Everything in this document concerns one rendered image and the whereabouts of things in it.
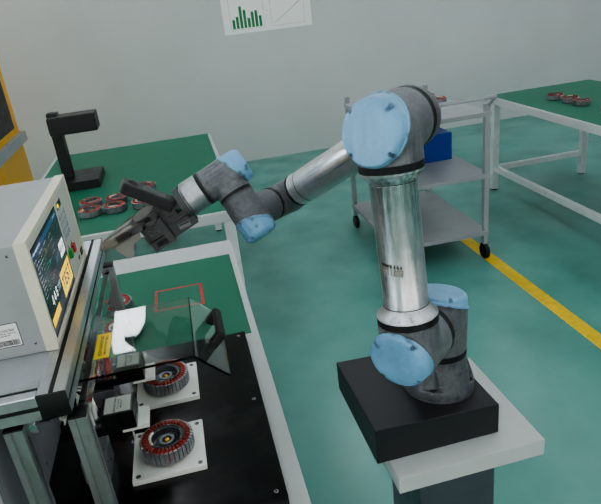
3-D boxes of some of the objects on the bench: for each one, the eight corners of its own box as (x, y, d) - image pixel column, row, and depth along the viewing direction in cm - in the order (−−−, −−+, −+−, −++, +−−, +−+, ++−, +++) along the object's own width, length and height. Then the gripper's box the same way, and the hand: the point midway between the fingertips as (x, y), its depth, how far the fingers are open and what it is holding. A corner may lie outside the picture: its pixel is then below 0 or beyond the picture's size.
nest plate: (202, 422, 136) (201, 418, 136) (207, 469, 123) (206, 464, 122) (135, 438, 134) (134, 433, 133) (133, 487, 120) (132, 482, 120)
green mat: (229, 254, 230) (228, 253, 229) (251, 332, 174) (251, 332, 174) (-30, 302, 215) (-30, 302, 215) (-95, 405, 160) (-95, 404, 160)
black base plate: (245, 337, 172) (244, 330, 171) (289, 504, 114) (288, 496, 114) (77, 372, 165) (75, 365, 164) (34, 570, 107) (30, 561, 106)
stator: (194, 425, 134) (191, 412, 132) (196, 460, 123) (193, 446, 122) (143, 437, 132) (139, 423, 130) (141, 473, 122) (137, 459, 120)
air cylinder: (114, 454, 130) (108, 434, 127) (112, 479, 123) (105, 458, 121) (90, 459, 129) (84, 439, 127) (86, 485, 122) (79, 464, 120)
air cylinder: (120, 389, 152) (115, 371, 149) (119, 407, 145) (113, 388, 143) (100, 394, 151) (95, 375, 149) (97, 412, 144) (91, 393, 142)
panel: (76, 364, 165) (46, 266, 153) (30, 566, 105) (-25, 432, 93) (72, 364, 165) (41, 267, 153) (23, 568, 105) (-33, 433, 93)
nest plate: (196, 365, 158) (195, 361, 157) (200, 398, 144) (199, 394, 144) (139, 377, 156) (137, 373, 155) (137, 413, 142) (136, 408, 142)
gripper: (200, 225, 128) (118, 280, 128) (198, 212, 136) (120, 263, 136) (176, 193, 124) (92, 250, 124) (175, 181, 132) (96, 234, 133)
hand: (103, 244), depth 129 cm, fingers closed
